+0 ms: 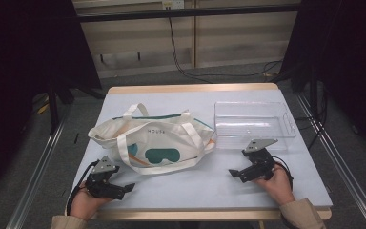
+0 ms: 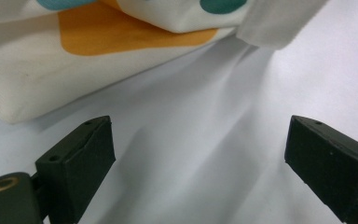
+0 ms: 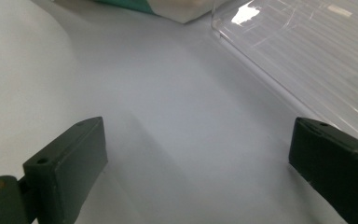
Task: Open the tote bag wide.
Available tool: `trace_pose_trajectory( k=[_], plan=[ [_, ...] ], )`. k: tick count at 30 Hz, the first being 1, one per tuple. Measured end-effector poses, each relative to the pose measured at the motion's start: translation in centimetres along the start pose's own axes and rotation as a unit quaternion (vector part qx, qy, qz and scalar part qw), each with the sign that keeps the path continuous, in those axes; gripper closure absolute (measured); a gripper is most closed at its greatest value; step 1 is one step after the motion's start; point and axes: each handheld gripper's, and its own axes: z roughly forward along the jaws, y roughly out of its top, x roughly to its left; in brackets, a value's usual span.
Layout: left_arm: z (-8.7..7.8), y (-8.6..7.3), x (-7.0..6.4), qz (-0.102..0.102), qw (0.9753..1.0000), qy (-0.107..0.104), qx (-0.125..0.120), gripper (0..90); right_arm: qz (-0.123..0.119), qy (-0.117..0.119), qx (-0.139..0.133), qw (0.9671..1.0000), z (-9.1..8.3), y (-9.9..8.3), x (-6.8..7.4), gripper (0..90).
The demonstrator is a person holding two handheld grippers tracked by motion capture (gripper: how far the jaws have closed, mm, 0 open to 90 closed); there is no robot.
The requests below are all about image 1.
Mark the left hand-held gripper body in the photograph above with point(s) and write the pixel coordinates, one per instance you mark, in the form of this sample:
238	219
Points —
100	184

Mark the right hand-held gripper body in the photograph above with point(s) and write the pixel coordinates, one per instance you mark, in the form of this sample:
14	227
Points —
262	162

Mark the cream canvas tote bag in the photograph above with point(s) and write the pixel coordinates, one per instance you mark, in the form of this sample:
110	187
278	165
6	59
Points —
168	133

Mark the person's left hand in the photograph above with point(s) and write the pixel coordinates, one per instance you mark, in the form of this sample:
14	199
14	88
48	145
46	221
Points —
84	205

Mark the person's right hand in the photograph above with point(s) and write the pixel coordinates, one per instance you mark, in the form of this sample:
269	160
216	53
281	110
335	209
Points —
278	187

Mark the clear plastic storage box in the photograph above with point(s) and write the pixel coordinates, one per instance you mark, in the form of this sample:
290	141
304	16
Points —
251	120

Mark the black metal stand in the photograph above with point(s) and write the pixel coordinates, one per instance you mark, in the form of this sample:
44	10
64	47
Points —
53	108

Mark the dark curtain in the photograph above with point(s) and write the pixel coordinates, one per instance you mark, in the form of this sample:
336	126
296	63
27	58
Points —
346	57
19	63

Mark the black horizontal metal bar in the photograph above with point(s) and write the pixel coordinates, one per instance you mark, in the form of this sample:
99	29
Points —
187	13

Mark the metal floor rail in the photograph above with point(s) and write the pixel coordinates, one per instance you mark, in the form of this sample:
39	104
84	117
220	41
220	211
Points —
340	159
35	178

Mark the white wall socket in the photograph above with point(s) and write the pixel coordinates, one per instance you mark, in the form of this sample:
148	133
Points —
173	4

